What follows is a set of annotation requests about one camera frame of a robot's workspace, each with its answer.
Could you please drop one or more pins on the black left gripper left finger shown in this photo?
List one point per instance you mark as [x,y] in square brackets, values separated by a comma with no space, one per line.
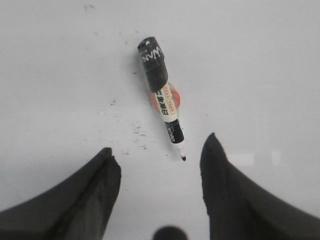
[78,208]

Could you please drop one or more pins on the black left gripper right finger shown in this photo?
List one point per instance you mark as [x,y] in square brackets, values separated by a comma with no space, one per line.
[239,209]

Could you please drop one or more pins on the black white whiteboard marker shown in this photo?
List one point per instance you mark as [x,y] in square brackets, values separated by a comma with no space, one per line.
[164,97]

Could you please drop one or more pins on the white whiteboard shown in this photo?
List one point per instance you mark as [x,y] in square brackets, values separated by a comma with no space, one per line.
[72,83]

